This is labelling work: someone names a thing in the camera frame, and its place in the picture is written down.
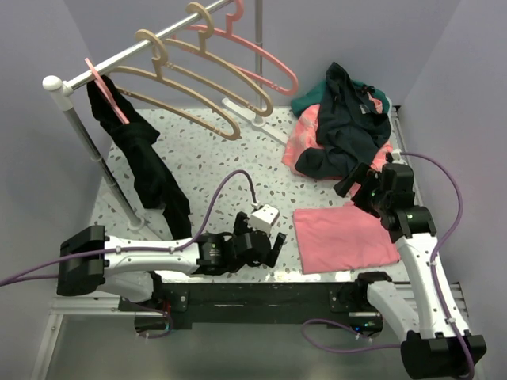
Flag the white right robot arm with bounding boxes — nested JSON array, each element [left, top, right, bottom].
[[334, 163, 486, 379]]

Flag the plain pink folded shorts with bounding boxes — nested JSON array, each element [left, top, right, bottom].
[[293, 202, 400, 275]]

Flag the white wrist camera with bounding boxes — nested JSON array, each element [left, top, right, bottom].
[[249, 204, 280, 235], [386, 149, 404, 164]]

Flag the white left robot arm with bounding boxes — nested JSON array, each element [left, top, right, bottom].
[[56, 205, 286, 310]]

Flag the white metal clothes rack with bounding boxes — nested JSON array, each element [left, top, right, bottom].
[[42, 0, 294, 241]]

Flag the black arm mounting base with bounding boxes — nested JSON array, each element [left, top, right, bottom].
[[118, 281, 384, 333]]

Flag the beige hanger front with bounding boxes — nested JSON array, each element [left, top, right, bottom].
[[112, 29, 241, 141]]

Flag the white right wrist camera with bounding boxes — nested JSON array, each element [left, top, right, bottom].
[[386, 149, 404, 164]]

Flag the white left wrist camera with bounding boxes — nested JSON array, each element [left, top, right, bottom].
[[249, 204, 280, 235]]

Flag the pink empty hanger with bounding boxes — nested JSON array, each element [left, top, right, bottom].
[[184, 0, 299, 96]]

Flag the beige hanger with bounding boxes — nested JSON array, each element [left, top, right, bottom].
[[163, 2, 273, 117], [112, 29, 241, 141]]

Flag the beige hanger rear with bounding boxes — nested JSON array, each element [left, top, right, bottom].
[[163, 2, 273, 117]]

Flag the dark navy shorts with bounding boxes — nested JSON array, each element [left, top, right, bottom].
[[295, 63, 391, 180]]

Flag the black pants on hanger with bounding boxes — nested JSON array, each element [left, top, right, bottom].
[[86, 76, 192, 239]]

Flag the pink patterned shorts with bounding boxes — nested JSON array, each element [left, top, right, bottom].
[[281, 93, 393, 176]]

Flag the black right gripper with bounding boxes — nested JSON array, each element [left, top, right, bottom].
[[334, 161, 390, 219]]

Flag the pink hanger holding pants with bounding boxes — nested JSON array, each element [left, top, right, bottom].
[[85, 58, 130, 124]]

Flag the teal green garment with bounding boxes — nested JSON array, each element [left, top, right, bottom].
[[291, 80, 391, 117]]

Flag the aluminium frame rail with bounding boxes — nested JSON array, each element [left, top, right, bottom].
[[29, 298, 128, 380]]

